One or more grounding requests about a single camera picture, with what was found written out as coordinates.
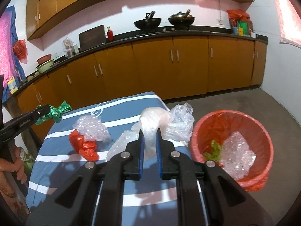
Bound blue white striped tablecloth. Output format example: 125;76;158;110
26;92;178;225

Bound hanging red plastic bag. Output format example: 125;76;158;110
13;40;27;64

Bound white translucent plastic bag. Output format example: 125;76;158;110
106;107;173;161

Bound dark green plastic bag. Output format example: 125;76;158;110
35;101;72;125

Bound stacked red green basins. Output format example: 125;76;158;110
36;54;54;73

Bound person's left hand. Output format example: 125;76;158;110
1;146;27;188

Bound pink floral curtain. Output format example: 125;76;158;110
1;6;26;102

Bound red bottle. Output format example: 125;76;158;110
107;27;114;42

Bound clear plastic bag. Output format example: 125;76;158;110
163;103;195;146

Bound jar wrapped in plastic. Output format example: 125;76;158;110
62;37;79;58

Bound colourful small box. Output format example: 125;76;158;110
7;77;18;94

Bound dark cutting board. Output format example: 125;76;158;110
79;25;106;52

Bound small bubble wrap piece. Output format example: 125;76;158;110
72;115;112;143

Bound red plastic trash basket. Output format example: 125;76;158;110
189;110;274;191

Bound black wok with lid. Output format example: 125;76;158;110
168;9;195;30

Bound olive green knotted plastic bag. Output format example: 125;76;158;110
203;140;222;163

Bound brown lower kitchen cabinets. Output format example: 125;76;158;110
16;36;267;112

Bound red bag with groceries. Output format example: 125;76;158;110
227;9;254;36

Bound small red knotted plastic bag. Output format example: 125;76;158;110
69;130;99;162

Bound large bubble wrap bundle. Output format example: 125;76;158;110
219;132;257;180

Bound black wok with ladle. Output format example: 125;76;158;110
134;11;162;31

